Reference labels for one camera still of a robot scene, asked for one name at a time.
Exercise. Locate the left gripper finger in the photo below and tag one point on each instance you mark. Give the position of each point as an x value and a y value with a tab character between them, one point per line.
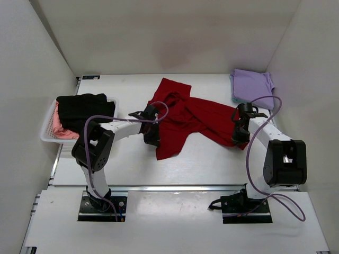
155	141
148	140

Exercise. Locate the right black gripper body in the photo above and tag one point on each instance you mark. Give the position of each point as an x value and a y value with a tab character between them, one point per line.
241	135

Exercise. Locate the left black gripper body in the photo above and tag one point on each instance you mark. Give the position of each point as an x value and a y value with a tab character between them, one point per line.
152	131

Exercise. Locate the red t shirt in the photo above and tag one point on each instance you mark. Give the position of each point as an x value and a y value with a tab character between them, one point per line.
187	115

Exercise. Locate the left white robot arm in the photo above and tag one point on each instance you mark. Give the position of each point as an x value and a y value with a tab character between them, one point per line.
93	147

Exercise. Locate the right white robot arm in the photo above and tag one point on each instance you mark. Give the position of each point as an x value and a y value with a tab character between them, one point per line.
285	163

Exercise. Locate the folded teal cloth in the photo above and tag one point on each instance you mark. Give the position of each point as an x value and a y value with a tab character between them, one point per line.
235	100

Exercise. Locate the folded lavender t shirt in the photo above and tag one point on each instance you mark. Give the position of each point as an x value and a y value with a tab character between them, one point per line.
249	85

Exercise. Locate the small label sticker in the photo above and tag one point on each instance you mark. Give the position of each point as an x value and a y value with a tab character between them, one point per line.
91	77

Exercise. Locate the black t shirt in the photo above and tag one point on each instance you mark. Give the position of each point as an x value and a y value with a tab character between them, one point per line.
73	111

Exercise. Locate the pink t shirt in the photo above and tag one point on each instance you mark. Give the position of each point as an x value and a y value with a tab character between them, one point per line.
59	131

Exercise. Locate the white plastic laundry basket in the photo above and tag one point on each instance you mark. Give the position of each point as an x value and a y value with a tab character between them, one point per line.
46	133

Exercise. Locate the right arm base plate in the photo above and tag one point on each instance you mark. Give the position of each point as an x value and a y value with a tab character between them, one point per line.
238	209

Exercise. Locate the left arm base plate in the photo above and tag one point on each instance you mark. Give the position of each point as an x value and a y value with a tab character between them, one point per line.
91	212

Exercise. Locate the aluminium rail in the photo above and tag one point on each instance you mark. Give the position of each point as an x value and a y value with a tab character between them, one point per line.
176	188

